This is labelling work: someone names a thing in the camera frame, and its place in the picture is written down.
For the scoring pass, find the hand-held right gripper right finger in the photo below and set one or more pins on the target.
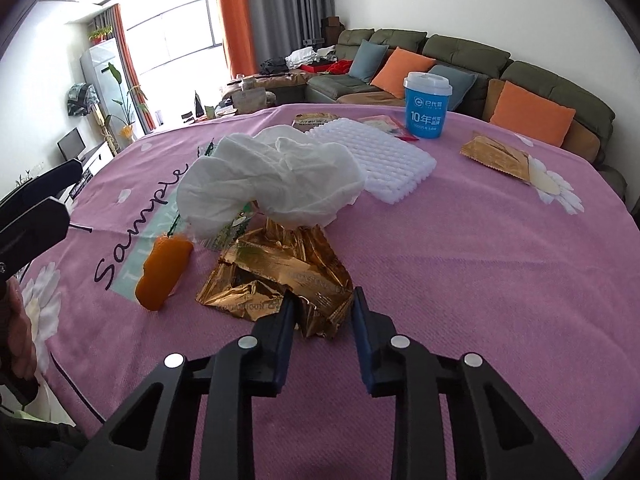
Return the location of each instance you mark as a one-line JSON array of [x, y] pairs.
[[364, 350]]

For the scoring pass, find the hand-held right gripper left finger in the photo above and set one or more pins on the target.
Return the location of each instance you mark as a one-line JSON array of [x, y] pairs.
[[285, 345]]

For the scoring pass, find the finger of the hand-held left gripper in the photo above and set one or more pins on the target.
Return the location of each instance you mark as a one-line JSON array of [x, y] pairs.
[[35, 230], [50, 177]]

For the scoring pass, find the gold foil wrapper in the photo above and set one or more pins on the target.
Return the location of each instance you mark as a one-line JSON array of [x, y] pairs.
[[315, 120], [270, 280], [497, 157]]

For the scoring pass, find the clear green-printed plastic bag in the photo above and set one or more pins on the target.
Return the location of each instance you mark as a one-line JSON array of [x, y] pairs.
[[235, 227]]

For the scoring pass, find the white foam fruit net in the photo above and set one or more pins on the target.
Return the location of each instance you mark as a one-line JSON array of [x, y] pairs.
[[380, 160]]

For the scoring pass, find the person's left forearm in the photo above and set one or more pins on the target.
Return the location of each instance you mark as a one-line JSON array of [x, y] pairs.
[[35, 440]]

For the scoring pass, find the person's left hand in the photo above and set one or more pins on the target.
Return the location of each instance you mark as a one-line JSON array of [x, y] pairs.
[[20, 325]]

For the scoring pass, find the black monitor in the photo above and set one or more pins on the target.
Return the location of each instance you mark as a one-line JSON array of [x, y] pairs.
[[71, 144]]

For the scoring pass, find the white TV cabinet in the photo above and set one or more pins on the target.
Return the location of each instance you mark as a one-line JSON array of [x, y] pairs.
[[95, 157]]

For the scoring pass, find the covered standing fan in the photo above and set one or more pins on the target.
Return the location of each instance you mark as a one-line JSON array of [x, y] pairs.
[[82, 98]]

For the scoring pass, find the tall leafy plant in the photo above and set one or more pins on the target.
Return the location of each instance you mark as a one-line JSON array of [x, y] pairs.
[[125, 105]]

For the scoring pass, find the white standing air conditioner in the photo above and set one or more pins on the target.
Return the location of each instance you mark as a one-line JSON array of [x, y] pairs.
[[102, 80]]

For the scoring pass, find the grey and red curtain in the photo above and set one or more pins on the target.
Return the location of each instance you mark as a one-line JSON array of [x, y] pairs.
[[132, 75]]

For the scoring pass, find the orange peel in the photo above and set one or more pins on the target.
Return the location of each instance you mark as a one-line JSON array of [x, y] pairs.
[[162, 275]]

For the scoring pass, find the small potted plant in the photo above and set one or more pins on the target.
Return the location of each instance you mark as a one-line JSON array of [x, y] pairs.
[[100, 35]]

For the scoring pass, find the white crumpled tissue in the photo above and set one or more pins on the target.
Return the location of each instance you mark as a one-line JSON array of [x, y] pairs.
[[270, 180]]

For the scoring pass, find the large window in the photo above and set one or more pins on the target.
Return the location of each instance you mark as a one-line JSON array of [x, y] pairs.
[[175, 35]]

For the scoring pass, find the coffee table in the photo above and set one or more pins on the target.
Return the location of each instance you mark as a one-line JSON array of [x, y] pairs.
[[245, 102]]

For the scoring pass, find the pink and red wrapper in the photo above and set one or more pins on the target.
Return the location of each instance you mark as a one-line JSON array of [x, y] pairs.
[[385, 126]]

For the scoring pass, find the flat gold foil wrapper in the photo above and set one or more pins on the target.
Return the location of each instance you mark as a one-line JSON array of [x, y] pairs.
[[315, 120], [497, 157]]

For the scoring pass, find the blue cup with white lid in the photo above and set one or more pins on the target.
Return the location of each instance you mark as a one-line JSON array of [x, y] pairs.
[[427, 110]]

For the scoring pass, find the orange and grey curtain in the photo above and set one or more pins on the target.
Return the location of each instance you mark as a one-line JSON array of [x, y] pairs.
[[270, 15]]

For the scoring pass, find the pile of clothes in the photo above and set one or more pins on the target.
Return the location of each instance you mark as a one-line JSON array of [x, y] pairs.
[[300, 57]]

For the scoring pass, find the orange pillow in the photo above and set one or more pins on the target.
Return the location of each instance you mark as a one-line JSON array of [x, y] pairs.
[[400, 73], [532, 107]]

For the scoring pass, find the blue-grey pillow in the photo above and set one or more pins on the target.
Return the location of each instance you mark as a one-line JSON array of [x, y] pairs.
[[462, 85], [367, 58]]

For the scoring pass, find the brown cardboard box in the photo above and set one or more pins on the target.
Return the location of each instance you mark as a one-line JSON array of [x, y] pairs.
[[332, 30]]

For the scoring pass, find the green sectional sofa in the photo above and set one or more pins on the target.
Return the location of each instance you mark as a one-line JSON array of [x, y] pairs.
[[550, 85]]

